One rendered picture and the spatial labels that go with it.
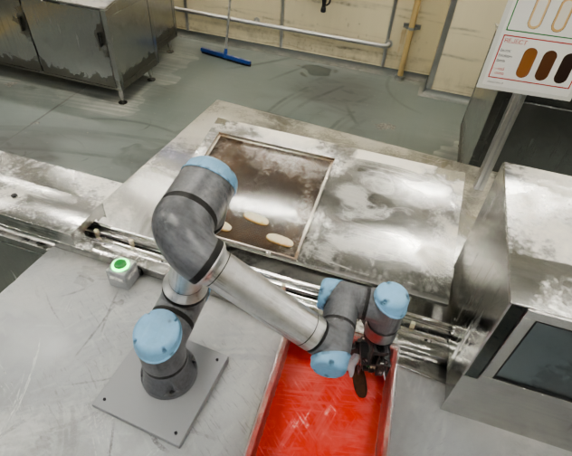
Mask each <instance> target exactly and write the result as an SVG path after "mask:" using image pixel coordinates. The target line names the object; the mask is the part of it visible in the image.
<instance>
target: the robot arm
mask: <svg viewBox="0 0 572 456"><path fill-rule="evenodd" d="M237 186H238V181H237V178H236V175H235V173H234V172H233V171H232V170H231V169H230V167H229V166H228V165H227V164H225V163H224V162H222V161H221V160H219V159H217V158H214V157H209V156H197V157H192V158H190V159H189V160H188V161H187V163H186V164H185V165H183V166H182V168H181V171H180V172H179V174H178V175H177V177H176V179H175V180H174V182H173V183H172V184H171V186H170V187H169V188H168V189H167V191H166V193H165V194H164V195H163V197H162V199H161V200H160V201H159V202H158V204H157V206H156V208H155V210H154V212H153V215H152V223H151V225H152V233H153V236H154V240H155V242H156V245H157V247H158V249H159V250H160V252H161V254H162V255H163V257H164V258H165V259H166V261H167V262H168V264H169V265H170V266H171V268H170V271H169V272H168V273H167V274H166V276H165V278H164V279H163V283H162V291H161V294H160V297H159V298H158V300H157V303H156V305H155V306H154V308H153V309H152V310H150V312H149V313H148V314H147V313H146V314H144V315H143V316H142V317H141V318H140V319H139V320H138V322H137V323H136V325H135V327H134V329H133V334H132V339H133V347H134V349H135V352H136V354H137V355H138V358H139V360H140V362H141V365H142V367H141V370H140V379H141V383H142V384H143V387H144V389H145V390H146V392H147V393H148V394H149V395H151V396H152V397H154V398H157V399H159V400H171V399H175V398H178V397H179V396H181V395H183V394H185V393H186V392H187V391H188V390H189V389H190V388H191V387H192V386H193V384H194V382H195V380H196V377H197V363H196V360H195V357H194V355H193V354H192V352H191V351H190V350H188V349H187V348H186V342H187V340H188V338H189V336H190V334H191V332H192V330H193V328H194V326H195V323H196V321H197V319H198V317H199V315H200V313H201V311H202V309H203V307H204V304H205V303H206V302H207V300H208V298H209V295H210V291H211V290H213V291H215V292H216V293H218V294H219V295H221V296H222V297H224V298H226V299H228V300H229V301H231V302H232V303H233V304H234V305H236V306H237V307H239V308H240V309H242V310H244V311H245V312H247V313H248V314H250V315H252V316H253V317H255V318H257V319H258V320H260V321H261V322H262V323H263V324H265V325H266V326H268V327H269V328H271V329H273V330H274V331H276V332H278V333H279V334H281V335H282V336H284V337H286V338H287V339H289V340H290V341H291V342H292V343H294V344H295V345H297V346H298V347H300V348H302V349H304V350H306V351H307V352H308V353H310V354H311V357H310V367H311V368H312V369H313V371H314V372H315V373H317V374H318V375H321V376H324V377H327V378H338V377H342V376H343V375H344V374H345V373H346V372H347V371H348V372H349V376H350V377H352V376H353V375H354V371H355V367H356V365H357V363H358V365H357V374H358V375H359V373H360V370H361V369H362V371H368V372H369V373H374V372H375V375H379V376H382V375H384V380H386V376H387V374H388V372H389V369H390V367H391V365H390V357H391V349H390V346H391V345H392V343H393V341H394V340H395V338H396V334H397V331H398V329H401V326H400V325H401V323H402V321H403V318H404V316H405V314H406V312H407V307H408V304H409V301H410V299H409V295H408V292H407V290H406V289H405V288H404V287H403V286H402V285H400V284H398V283H396V282H393V281H389V282H383V283H381V284H379V285H378V286H377V288H372V287H371V288H370V287H367V286H363V285H359V284H356V283H352V282H347V281H343V280H338V279H333V278H325V279H324V280H323V281H322V282H321V285H320V288H319V295H318V300H317V308H318V309H322V311H323V313H322V316H321V315H319V314H318V313H316V312H315V311H313V310H312V309H310V308H309V307H307V306H306V305H304V304H303V303H301V302H300V301H299V300H297V299H295V298H294V297H292V295H291V294H289V293H288V292H286V291H285V290H283V289H281V288H280V287H279V286H277V285H276V284H274V283H273V282H271V281H270V280H268V279H267V278H265V277H264V276H262V275H261V274H260V273H259V272H258V271H256V270H254V269H253V268H251V267H250V266H248V265H247V264H246V263H244V262H243V261H241V260H239V259H238V258H236V257H235V256H234V255H232V254H231V253H230V252H228V251H227V250H226V247H225V242H223V241H222V240H220V239H219V238H218V237H217V236H215V235H216V234H218V233H219V232H220V231H221V230H222V228H223V226H224V221H225V218H226V214H227V210H228V207H229V204H230V202H231V200H232V198H233V196H234V195H235V194H236V189H237ZM357 319H361V321H362V323H363V325H364V336H363V337H361V338H358V339H357V341H355V342H354V343H353V338H354V334H355V329H356V324H357ZM358 361H359V362H358ZM359 365H360V368H359ZM387 367H388V369H387V371H386V368H387Z"/></svg>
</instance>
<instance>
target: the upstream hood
mask: <svg viewBox="0 0 572 456"><path fill-rule="evenodd" d="M103 206H104V205H103V203H102V202H99V201H95V200H92V199H89V198H85V197H82V196H78V195H73V194H69V193H66V192H63V191H60V190H56V189H52V188H50V187H46V186H43V185H37V184H34V183H30V182H27V181H24V180H21V179H17V178H13V177H10V176H5V175H1V174H0V223H1V224H5V225H8V226H11V227H14V228H17V229H20V230H23V231H27V232H29V233H35V234H38V235H41V236H43V237H47V238H50V239H53V240H56V241H59V242H64V243H68V244H70V245H73V246H75V245H76V244H77V243H78V242H79V241H80V240H81V239H82V238H83V237H84V236H85V232H84V231H85V230H86V229H87V228H88V227H89V226H90V225H91V224H92V223H93V222H94V221H95V220H96V219H97V221H99V220H100V219H101V218H102V217H106V214H105V211H104V208H103ZM106 218H107V217H106Z"/></svg>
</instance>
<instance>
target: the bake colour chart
mask: <svg viewBox="0 0 572 456"><path fill-rule="evenodd" d="M476 87H478V88H484V89H490V90H501V91H507V92H513V93H518V94H525V95H530V96H536V97H542V98H548V99H554V100H565V101H571V99H572V0H508V3H507V4H506V7H505V10H504V13H503V15H502V18H501V20H500V24H499V27H498V29H497V32H496V34H495V36H494V39H493V42H492V45H491V48H490V51H489V53H488V56H487V59H486V61H485V63H484V66H483V69H482V71H481V76H480V78H479V80H478V83H477V85H476Z"/></svg>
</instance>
